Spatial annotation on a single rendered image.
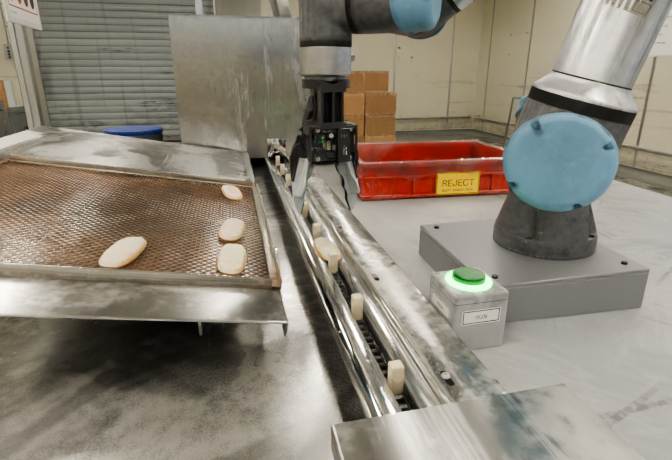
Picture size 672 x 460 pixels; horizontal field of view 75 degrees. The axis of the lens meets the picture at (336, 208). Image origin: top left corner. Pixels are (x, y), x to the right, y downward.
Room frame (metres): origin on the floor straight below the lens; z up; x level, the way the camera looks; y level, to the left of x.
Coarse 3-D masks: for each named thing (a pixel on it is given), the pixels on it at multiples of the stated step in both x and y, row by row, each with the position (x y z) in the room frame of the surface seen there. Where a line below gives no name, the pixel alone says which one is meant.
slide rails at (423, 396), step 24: (288, 168) 1.35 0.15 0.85; (288, 192) 1.07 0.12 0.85; (312, 216) 0.88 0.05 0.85; (312, 240) 0.74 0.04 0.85; (336, 240) 0.74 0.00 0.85; (336, 288) 0.56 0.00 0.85; (360, 288) 0.56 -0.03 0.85; (360, 336) 0.44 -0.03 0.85; (384, 336) 0.44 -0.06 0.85; (360, 360) 0.40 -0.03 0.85; (408, 360) 0.40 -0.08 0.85; (384, 384) 0.36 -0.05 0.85; (408, 384) 0.36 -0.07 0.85; (384, 408) 0.33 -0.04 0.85
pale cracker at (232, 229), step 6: (228, 222) 0.67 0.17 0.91; (234, 222) 0.67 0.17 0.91; (240, 222) 0.68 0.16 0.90; (222, 228) 0.64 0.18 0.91; (228, 228) 0.64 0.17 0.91; (234, 228) 0.65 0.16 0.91; (240, 228) 0.65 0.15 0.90; (222, 234) 0.62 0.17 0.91; (228, 234) 0.62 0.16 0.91; (234, 234) 0.62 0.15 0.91; (240, 234) 0.63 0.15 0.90; (228, 240) 0.61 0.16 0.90; (234, 240) 0.62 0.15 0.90
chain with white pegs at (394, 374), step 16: (288, 176) 1.17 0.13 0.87; (304, 208) 0.90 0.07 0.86; (336, 256) 0.63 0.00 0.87; (336, 272) 0.63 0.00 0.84; (352, 304) 0.50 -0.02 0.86; (368, 336) 0.46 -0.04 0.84; (384, 368) 0.40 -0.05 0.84; (400, 368) 0.36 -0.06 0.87; (400, 384) 0.36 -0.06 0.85; (400, 400) 0.35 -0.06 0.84
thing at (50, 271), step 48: (0, 192) 0.67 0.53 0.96; (48, 192) 0.70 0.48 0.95; (96, 192) 0.75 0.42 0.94; (144, 192) 0.79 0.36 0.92; (192, 192) 0.85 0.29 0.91; (0, 240) 0.50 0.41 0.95; (48, 240) 0.52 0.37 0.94; (96, 240) 0.54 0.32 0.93; (192, 240) 0.60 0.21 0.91; (240, 240) 0.63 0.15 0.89
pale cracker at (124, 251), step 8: (120, 240) 0.53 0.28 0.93; (128, 240) 0.53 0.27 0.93; (136, 240) 0.54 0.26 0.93; (144, 240) 0.55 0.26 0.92; (112, 248) 0.50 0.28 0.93; (120, 248) 0.51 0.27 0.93; (128, 248) 0.51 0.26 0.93; (136, 248) 0.52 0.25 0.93; (144, 248) 0.54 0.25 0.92; (104, 256) 0.48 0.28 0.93; (112, 256) 0.48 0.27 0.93; (120, 256) 0.49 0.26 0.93; (128, 256) 0.49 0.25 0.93; (136, 256) 0.50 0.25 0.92; (104, 264) 0.47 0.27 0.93; (112, 264) 0.47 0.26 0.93; (120, 264) 0.47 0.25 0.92
